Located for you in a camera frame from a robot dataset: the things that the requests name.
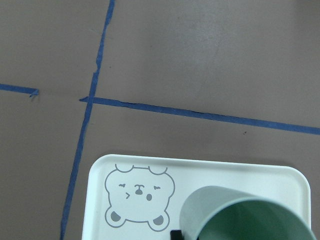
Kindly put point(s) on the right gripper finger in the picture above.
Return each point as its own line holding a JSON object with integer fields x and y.
{"x": 176, "y": 235}

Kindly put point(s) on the pale green cup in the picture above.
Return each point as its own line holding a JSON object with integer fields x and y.
{"x": 219, "y": 213}

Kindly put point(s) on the white bear tray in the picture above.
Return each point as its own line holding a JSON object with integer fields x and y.
{"x": 140, "y": 198}

